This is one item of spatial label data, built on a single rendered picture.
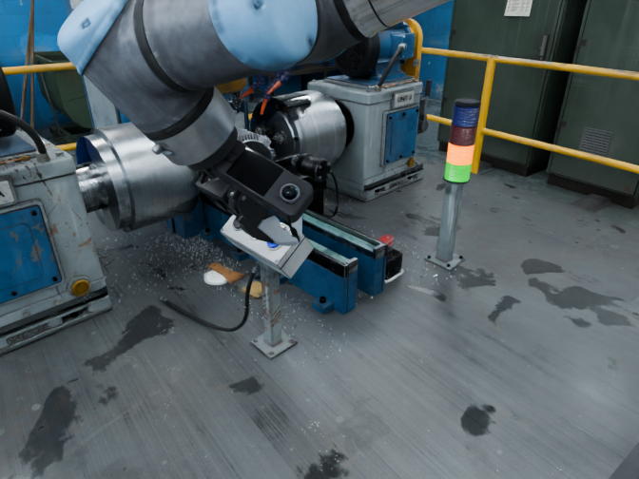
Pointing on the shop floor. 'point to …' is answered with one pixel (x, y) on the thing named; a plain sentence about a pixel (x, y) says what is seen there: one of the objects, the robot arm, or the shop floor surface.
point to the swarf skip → (64, 96)
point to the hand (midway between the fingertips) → (298, 239)
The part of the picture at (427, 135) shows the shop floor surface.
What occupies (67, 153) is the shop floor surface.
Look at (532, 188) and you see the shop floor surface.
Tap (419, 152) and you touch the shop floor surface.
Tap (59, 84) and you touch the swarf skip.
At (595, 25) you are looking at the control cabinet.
